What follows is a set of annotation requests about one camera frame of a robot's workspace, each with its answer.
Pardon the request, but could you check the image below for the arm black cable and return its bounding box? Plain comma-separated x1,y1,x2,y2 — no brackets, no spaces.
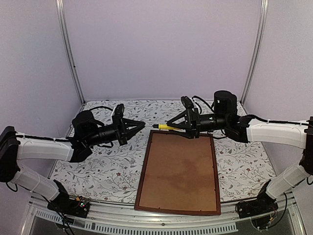
192,95,309,127
14,105,118,142

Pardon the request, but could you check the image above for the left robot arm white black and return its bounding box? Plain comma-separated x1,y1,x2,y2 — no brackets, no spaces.
0,105,145,212

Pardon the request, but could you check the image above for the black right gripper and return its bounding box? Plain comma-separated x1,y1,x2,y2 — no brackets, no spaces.
167,108,228,139

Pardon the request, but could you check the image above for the yellow handled screwdriver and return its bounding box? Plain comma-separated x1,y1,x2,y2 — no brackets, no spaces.
147,124,180,130

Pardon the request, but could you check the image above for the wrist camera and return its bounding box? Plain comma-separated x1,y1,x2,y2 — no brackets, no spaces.
180,96,199,114
111,103,124,118

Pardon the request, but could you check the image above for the right aluminium corner post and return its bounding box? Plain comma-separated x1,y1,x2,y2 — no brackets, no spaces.
240,0,268,106

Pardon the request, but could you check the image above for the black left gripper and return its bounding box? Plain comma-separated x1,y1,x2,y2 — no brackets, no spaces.
85,114,145,147

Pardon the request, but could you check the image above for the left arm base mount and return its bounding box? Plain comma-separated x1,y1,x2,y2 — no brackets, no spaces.
47,194,90,218

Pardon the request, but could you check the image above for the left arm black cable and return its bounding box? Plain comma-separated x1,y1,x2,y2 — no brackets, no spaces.
14,105,118,142

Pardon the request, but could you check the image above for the red-brown wooden picture frame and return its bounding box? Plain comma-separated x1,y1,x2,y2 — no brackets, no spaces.
134,131,221,216

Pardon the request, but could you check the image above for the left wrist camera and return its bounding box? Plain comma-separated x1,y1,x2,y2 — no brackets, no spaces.
111,103,124,118

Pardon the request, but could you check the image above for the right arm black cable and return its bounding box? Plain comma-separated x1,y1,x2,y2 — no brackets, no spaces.
192,95,309,127

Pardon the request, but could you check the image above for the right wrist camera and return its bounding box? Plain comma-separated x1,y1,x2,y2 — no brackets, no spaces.
180,96,199,114

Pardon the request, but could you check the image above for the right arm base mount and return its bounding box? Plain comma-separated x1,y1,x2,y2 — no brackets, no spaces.
235,196,278,218

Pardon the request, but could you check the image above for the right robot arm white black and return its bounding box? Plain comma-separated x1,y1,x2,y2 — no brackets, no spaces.
166,90,313,213

